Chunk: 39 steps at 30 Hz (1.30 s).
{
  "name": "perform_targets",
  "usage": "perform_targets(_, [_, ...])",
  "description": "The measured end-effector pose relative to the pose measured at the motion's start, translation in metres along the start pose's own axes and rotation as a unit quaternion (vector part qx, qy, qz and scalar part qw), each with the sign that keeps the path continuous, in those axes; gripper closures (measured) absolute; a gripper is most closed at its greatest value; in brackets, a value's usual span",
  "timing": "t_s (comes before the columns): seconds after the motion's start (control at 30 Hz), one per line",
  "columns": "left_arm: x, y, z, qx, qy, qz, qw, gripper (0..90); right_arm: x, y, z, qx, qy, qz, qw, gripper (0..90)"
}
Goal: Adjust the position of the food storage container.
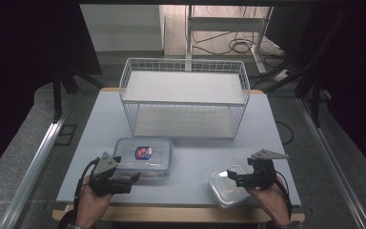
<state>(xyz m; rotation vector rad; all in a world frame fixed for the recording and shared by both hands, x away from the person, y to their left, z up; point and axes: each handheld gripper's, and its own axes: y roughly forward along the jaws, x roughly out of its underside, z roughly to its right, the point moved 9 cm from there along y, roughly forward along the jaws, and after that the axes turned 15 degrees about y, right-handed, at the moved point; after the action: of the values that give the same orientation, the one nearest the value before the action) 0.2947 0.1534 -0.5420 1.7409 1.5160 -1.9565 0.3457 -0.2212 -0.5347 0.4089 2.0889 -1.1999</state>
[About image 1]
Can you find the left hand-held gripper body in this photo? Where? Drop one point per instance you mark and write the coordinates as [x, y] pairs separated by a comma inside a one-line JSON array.
[[106, 181]]

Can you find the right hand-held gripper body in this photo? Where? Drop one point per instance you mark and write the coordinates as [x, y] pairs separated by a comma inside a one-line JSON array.
[[262, 176]]

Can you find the square translucent plastic container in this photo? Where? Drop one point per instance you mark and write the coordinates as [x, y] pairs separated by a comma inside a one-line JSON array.
[[224, 192]]

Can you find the rectangular clear container with label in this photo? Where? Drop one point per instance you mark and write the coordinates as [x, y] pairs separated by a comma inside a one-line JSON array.
[[158, 154]]

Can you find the person's left hand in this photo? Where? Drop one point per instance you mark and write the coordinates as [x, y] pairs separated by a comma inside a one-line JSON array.
[[90, 206]]

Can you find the wristwatch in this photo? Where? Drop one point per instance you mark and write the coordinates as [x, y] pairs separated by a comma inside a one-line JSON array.
[[75, 226]]

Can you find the dark floor socket plate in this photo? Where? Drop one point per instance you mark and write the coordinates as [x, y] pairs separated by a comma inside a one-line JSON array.
[[66, 135]]

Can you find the black metal stand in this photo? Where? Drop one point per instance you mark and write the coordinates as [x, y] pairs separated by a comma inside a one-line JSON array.
[[314, 95], [57, 95]]

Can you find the white power strip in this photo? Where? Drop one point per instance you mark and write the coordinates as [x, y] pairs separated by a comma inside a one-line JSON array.
[[281, 75]]

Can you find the aluminium rail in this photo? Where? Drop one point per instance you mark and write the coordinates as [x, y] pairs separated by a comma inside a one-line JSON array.
[[333, 165], [33, 171]]

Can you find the white metal desk frame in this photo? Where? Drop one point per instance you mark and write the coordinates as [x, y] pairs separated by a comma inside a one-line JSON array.
[[225, 24]]

